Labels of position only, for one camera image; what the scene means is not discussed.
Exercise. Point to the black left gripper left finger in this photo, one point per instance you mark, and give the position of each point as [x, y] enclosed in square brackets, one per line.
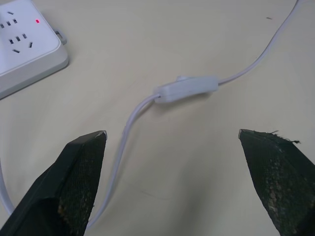
[61, 186]

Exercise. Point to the white power strip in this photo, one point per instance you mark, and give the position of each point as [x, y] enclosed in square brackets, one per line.
[27, 46]

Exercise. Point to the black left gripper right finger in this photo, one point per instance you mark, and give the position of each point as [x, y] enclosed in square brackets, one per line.
[278, 182]

